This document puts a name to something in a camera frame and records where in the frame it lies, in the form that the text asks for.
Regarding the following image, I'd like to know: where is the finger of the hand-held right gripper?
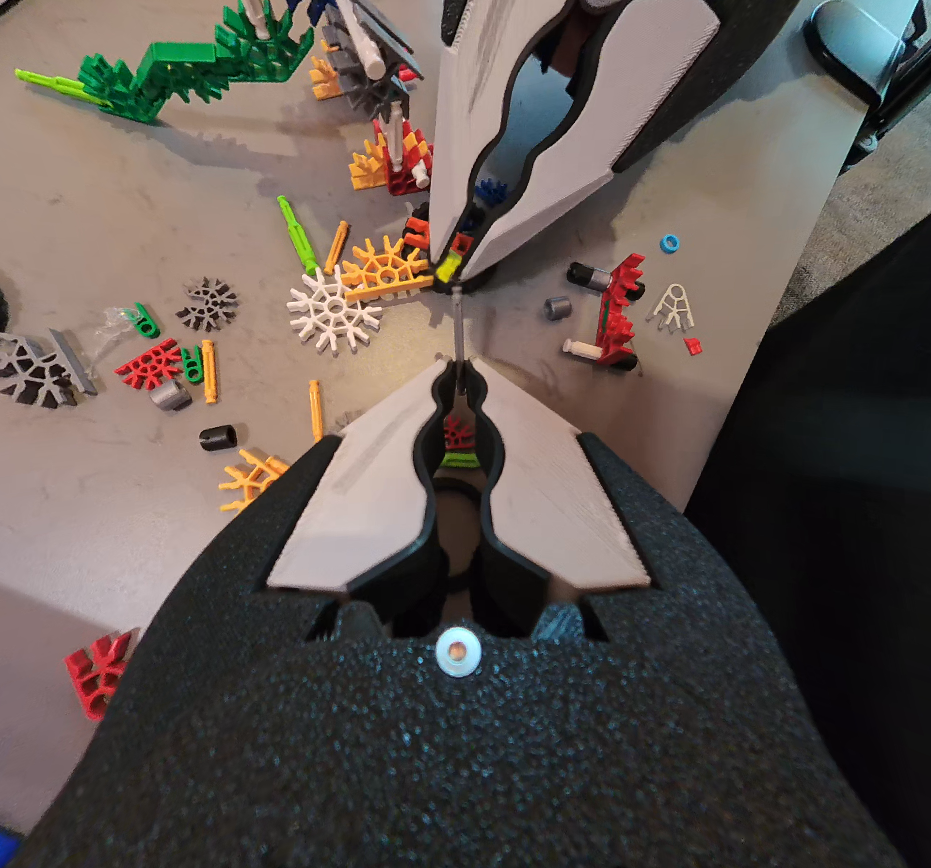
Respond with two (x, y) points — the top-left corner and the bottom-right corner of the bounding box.
(429, 0), (585, 270)
(454, 0), (721, 281)

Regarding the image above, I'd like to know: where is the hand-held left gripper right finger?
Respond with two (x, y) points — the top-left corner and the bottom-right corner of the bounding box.
(464, 359), (650, 622)

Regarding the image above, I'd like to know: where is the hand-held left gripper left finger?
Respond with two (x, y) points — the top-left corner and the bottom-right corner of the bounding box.
(268, 359), (461, 618)

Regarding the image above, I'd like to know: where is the thin metal rod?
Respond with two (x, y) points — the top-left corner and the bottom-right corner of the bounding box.
(452, 285), (468, 398)

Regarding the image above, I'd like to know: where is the person's right hand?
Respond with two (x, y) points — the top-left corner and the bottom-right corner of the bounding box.
(542, 6), (606, 78)

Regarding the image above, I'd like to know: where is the black toy tyre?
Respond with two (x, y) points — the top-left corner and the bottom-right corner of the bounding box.
(402, 201), (503, 296)
(435, 479), (484, 520)

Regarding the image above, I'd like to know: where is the orange fan connector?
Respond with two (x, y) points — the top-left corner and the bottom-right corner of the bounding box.
(217, 448), (290, 514)

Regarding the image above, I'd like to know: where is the black desk clamp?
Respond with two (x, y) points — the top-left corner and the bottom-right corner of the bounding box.
(803, 0), (908, 111)

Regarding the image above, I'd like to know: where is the white thick rod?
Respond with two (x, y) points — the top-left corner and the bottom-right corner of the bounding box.
(340, 2), (388, 81)

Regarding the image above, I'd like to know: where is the grey panel assembly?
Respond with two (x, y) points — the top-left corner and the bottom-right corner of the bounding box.
(309, 0), (420, 117)

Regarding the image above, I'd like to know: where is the red yellow connector block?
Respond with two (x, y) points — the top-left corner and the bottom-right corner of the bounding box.
(348, 100), (436, 197)

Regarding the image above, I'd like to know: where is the white rod with black cap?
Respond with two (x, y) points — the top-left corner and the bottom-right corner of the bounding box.
(562, 338), (642, 373)

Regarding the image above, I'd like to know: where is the silver rod with black caps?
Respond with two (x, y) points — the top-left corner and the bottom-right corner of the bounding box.
(566, 261), (647, 300)

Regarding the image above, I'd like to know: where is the red connector strip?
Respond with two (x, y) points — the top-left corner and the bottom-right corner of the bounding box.
(594, 253), (647, 369)

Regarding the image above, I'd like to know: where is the white snowflake connector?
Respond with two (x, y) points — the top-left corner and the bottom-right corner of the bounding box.
(287, 266), (384, 357)

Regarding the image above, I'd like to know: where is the white fan connector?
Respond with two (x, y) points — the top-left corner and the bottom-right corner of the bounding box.
(646, 282), (696, 335)

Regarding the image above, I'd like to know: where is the yellow half-circle connector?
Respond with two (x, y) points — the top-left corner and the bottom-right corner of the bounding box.
(340, 235), (435, 303)

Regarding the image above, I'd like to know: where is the small red connector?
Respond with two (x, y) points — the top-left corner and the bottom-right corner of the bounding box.
(114, 338), (182, 393)

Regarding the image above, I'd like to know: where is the red fan connector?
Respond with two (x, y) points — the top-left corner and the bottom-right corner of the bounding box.
(63, 627), (141, 723)

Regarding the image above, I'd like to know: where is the clear plastic piece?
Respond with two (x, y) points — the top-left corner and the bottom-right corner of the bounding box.
(93, 305), (141, 357)

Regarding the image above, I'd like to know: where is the green connector structure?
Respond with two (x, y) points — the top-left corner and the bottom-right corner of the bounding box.
(76, 0), (316, 126)

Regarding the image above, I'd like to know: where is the grey connector with panel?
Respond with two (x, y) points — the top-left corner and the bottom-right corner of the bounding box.
(0, 327), (100, 411)

